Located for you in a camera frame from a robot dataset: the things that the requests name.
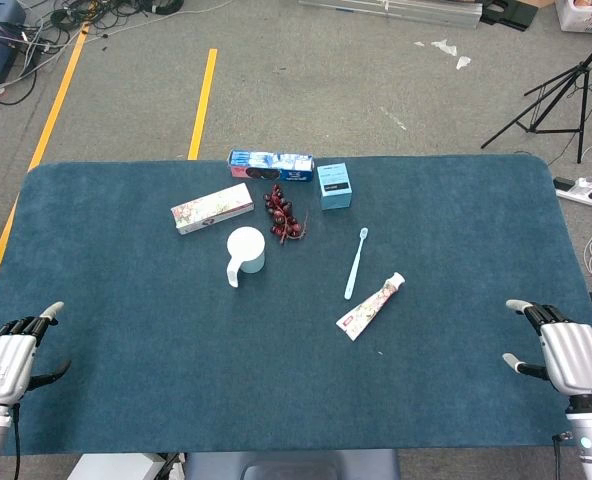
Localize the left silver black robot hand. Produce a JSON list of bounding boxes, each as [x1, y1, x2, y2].
[[0, 301, 72, 404]]

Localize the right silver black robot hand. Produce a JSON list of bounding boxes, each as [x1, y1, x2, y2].
[[501, 298, 592, 399]]

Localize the floral toothpaste tube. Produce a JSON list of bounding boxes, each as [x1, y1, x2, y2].
[[335, 271, 406, 343]]

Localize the light blue toothbrush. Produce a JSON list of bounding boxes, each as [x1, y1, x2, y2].
[[344, 227, 370, 301]]

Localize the pale blue cup with handle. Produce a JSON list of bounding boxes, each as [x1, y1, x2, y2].
[[225, 226, 267, 289]]

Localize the white plastic box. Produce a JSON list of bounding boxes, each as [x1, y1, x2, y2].
[[68, 452, 165, 480]]

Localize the floral long box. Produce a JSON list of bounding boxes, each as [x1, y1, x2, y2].
[[169, 182, 256, 236]]

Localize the blue felt table mat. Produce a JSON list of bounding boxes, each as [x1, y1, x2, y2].
[[0, 153, 592, 457]]

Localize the white power strip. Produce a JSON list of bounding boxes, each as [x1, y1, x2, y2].
[[553, 175, 592, 209]]

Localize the long yellow floor tape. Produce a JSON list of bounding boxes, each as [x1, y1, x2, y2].
[[0, 22, 91, 331]]

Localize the black tripod stand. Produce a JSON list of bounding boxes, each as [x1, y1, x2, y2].
[[480, 24, 592, 165]]

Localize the small light blue box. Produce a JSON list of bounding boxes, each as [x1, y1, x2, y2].
[[316, 162, 354, 211]]

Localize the dark red grape bunch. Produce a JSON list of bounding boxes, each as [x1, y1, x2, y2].
[[262, 183, 310, 246]]

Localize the short yellow floor tape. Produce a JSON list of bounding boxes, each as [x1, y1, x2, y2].
[[187, 48, 219, 161]]

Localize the blue pink cookie box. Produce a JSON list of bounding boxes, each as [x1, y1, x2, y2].
[[226, 149, 315, 184]]

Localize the white plastic basket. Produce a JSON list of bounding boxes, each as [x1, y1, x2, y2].
[[555, 0, 592, 35]]

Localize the aluminium profile rails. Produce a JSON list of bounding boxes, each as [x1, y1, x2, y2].
[[298, 0, 485, 30]]

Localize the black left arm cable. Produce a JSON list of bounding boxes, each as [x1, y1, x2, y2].
[[11, 403, 23, 480]]

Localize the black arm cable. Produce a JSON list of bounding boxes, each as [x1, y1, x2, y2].
[[552, 432, 575, 480], [11, 403, 23, 480]]

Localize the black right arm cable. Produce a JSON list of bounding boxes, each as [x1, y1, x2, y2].
[[552, 432, 575, 480]]

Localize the black flat bracket plate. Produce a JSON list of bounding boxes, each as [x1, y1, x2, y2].
[[479, 0, 538, 34]]

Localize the black cable tangle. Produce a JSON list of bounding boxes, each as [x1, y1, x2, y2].
[[0, 0, 237, 106]]

